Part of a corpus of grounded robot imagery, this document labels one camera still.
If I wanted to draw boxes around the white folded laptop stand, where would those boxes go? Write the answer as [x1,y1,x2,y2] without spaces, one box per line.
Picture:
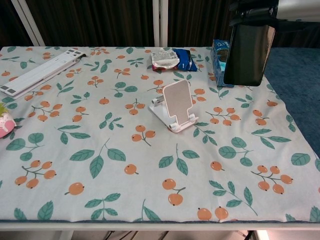
[0,47,87,99]

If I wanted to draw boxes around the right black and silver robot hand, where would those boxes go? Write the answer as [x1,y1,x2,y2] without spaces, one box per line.
[229,0,320,27]

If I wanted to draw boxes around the white snack pouch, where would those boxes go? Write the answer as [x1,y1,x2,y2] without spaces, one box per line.
[149,48,180,72]

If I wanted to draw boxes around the pink cupcake toy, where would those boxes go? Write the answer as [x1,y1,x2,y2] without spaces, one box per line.
[0,102,17,139]

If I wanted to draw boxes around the black smartphone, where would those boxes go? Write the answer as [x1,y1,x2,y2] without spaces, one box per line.
[223,23,276,88]

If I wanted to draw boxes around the blue cookie box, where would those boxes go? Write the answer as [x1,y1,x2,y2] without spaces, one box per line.
[209,39,236,88]

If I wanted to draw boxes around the floral fruit print tablecloth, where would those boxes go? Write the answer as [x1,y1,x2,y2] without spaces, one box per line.
[0,46,320,223]

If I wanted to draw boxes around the blue snack packet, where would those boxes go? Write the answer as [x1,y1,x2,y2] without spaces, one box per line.
[172,48,198,73]

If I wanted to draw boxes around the white partition post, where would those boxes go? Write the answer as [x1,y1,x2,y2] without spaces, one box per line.
[11,0,46,47]
[151,0,169,48]

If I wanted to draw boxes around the white folding phone stand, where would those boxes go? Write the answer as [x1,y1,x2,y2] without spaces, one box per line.
[149,80,200,133]

